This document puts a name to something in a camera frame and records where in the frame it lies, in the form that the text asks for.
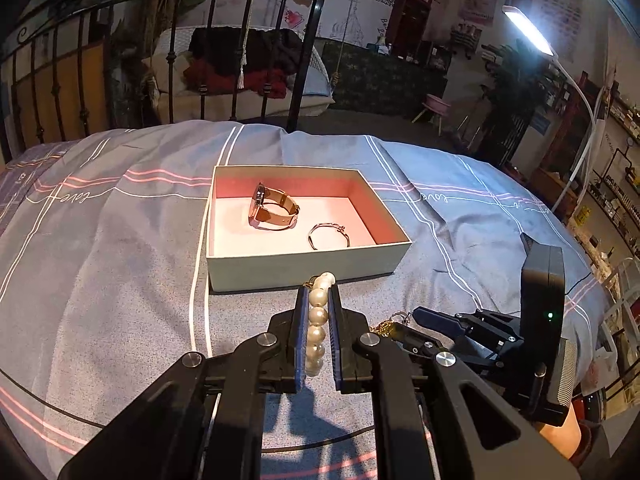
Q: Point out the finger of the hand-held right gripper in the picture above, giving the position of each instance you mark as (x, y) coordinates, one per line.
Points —
(417, 340)
(440, 321)

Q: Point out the grey-blue plaid bedsheet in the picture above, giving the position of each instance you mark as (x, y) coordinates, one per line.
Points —
(125, 260)

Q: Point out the shelf of small bottles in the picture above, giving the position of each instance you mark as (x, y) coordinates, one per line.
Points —
(617, 180)

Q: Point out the green patterned counter cloth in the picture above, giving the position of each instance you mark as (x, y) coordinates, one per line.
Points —
(385, 80)

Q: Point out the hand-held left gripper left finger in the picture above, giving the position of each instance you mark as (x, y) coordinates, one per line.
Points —
(301, 345)

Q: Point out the white hanging swing bench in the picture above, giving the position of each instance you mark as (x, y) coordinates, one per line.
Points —
(312, 85)

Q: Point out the wall poster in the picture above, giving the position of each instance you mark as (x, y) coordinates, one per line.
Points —
(345, 0)

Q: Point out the red phone booth cabinet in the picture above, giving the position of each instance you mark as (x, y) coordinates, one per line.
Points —
(410, 15)

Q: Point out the thin metal bangle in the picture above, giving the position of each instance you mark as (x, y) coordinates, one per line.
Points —
(320, 232)

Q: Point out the white gooseneck lamp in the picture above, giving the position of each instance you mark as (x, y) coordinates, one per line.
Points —
(530, 30)

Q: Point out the pink stool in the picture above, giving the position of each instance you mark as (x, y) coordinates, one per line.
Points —
(434, 105)

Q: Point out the black metal bed frame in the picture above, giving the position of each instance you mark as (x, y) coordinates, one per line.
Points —
(175, 20)

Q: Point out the person's right forearm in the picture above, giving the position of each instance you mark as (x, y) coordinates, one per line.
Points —
(562, 437)

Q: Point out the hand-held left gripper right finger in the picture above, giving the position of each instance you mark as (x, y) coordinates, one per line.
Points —
(336, 345)

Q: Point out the pink-lined cardboard box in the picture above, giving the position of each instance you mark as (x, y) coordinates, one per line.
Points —
(280, 267)

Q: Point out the pile of dark red clothes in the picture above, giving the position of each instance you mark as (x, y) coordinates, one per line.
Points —
(240, 62)

